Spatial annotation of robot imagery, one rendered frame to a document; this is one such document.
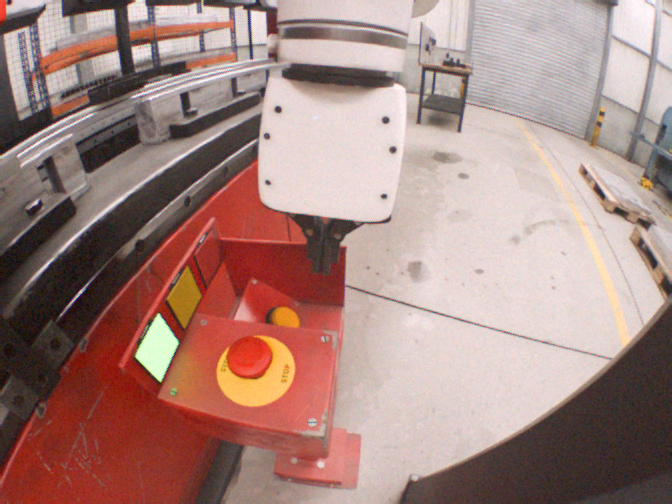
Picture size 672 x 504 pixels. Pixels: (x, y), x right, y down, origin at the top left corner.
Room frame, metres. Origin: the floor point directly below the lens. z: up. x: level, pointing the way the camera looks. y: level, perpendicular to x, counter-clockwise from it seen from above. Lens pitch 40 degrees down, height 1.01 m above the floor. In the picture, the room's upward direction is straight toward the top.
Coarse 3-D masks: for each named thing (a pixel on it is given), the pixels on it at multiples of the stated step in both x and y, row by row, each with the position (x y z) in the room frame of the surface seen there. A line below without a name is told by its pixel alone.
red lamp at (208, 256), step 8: (208, 240) 0.24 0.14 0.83; (200, 248) 0.22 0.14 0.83; (208, 248) 0.23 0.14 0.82; (216, 248) 0.25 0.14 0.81; (200, 256) 0.21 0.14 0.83; (208, 256) 0.23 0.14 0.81; (216, 256) 0.24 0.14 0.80; (200, 264) 0.21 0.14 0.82; (208, 264) 0.22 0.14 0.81; (216, 264) 0.24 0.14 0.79; (208, 272) 0.22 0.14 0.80; (208, 280) 0.21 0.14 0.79
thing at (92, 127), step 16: (240, 64) 1.28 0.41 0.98; (256, 64) 1.41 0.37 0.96; (176, 80) 0.89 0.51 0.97; (192, 80) 0.96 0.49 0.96; (128, 96) 0.69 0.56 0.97; (144, 96) 0.75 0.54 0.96; (80, 112) 0.55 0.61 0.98; (96, 112) 0.58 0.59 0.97; (112, 112) 0.63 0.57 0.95; (128, 112) 0.68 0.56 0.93; (48, 128) 0.46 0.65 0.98; (64, 128) 0.48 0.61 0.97; (80, 128) 0.53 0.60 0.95; (96, 128) 0.57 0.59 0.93; (112, 128) 0.62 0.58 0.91; (128, 128) 0.68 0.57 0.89; (32, 144) 0.40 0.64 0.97; (80, 144) 0.52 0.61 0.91; (96, 144) 0.56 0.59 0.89
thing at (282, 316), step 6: (276, 312) 0.21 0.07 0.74; (282, 312) 0.22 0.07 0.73; (288, 312) 0.22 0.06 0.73; (294, 312) 0.22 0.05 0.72; (270, 318) 0.21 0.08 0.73; (276, 318) 0.21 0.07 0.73; (282, 318) 0.21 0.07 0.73; (288, 318) 0.21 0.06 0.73; (294, 318) 0.22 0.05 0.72; (270, 324) 0.20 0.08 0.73; (276, 324) 0.20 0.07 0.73; (282, 324) 0.20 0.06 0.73; (288, 324) 0.20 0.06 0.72; (294, 324) 0.21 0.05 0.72
